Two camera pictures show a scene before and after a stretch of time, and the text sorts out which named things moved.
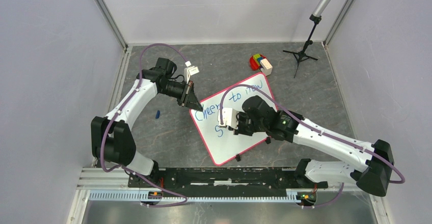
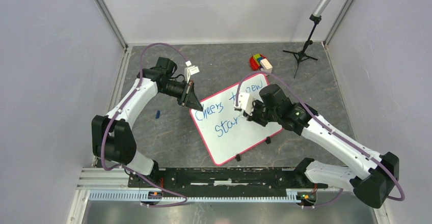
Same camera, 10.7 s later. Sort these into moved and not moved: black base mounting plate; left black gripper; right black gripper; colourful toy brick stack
Moved: right black gripper
Not moved: left black gripper; colourful toy brick stack; black base mounting plate
